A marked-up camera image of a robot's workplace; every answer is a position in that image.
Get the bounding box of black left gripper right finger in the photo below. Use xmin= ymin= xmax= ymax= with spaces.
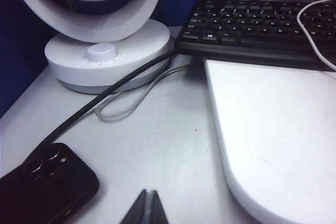
xmin=151 ymin=189 xmax=169 ymax=224

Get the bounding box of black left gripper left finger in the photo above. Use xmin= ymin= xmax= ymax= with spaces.
xmin=119 ymin=189 xmax=151 ymax=224

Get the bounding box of black smartphone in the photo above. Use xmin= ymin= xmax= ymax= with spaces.
xmin=0 ymin=142 xmax=100 ymax=224

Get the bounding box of white desk fan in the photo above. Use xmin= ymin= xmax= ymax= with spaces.
xmin=4 ymin=0 xmax=177 ymax=95

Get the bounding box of white desk riser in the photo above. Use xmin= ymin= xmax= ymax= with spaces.
xmin=203 ymin=58 xmax=336 ymax=224

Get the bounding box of black computer keyboard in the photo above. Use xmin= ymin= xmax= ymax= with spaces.
xmin=174 ymin=0 xmax=336 ymax=72

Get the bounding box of thick black HDMI cable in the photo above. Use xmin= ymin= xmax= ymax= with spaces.
xmin=39 ymin=50 xmax=182 ymax=148

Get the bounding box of thin grey fan cable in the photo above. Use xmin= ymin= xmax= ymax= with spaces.
xmin=94 ymin=65 xmax=193 ymax=123

